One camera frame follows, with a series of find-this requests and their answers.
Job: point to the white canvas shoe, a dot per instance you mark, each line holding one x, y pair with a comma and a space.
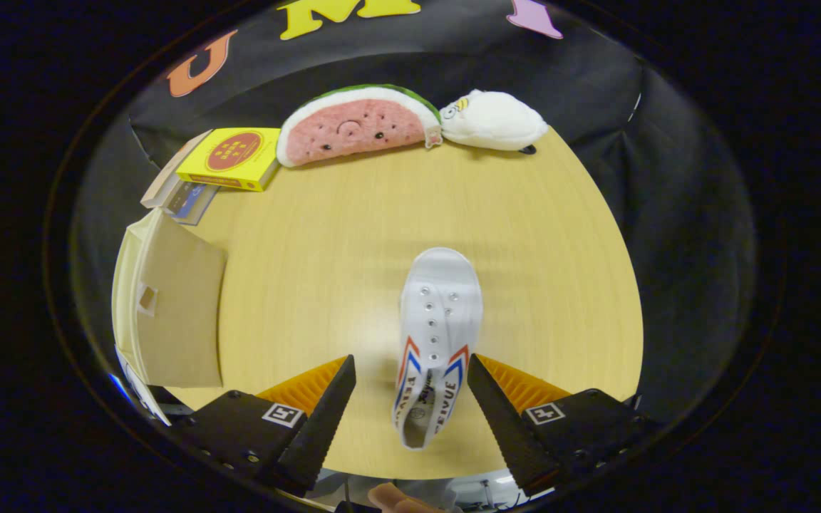
439, 299

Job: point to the yellow book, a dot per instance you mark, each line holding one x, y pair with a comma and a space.
232, 157

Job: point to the white board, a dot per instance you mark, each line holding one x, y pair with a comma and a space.
143, 388

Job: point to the beige book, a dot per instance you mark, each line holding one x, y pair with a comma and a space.
168, 178

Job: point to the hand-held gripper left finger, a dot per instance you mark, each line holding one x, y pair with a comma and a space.
318, 427

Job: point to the white plush toy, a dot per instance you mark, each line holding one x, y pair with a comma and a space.
492, 121

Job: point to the watermelon slice plush toy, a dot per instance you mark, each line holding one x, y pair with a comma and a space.
353, 128

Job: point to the blue book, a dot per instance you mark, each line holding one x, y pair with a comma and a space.
193, 203

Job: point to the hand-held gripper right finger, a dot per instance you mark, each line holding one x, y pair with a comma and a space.
507, 427

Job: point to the white fabric storage box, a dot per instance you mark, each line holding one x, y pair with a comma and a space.
182, 313

